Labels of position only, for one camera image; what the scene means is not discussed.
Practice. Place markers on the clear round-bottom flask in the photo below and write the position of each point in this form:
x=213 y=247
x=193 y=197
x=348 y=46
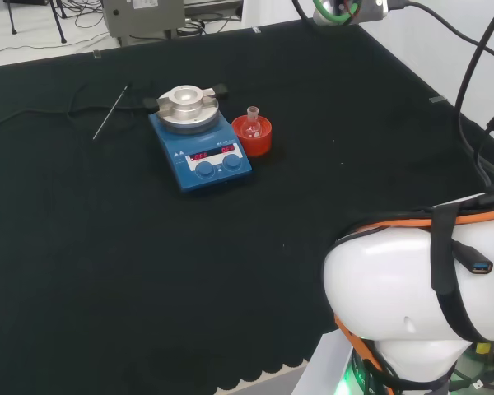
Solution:
x=252 y=125

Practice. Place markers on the black tripod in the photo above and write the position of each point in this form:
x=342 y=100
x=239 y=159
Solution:
x=57 y=20

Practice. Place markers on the clear cloth clip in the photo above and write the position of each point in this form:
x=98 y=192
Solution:
x=438 y=98
x=96 y=54
x=255 y=29

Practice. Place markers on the blue-base heater with steel plate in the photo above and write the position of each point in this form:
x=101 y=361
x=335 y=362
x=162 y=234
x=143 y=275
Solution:
x=208 y=164

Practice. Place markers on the grey metal cabinet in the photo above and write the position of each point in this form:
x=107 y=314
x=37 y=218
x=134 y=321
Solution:
x=142 y=18

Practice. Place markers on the thin metal probe rod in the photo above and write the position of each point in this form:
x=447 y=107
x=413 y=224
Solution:
x=109 y=115

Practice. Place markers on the black bench cloth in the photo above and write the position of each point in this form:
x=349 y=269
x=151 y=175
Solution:
x=148 y=247

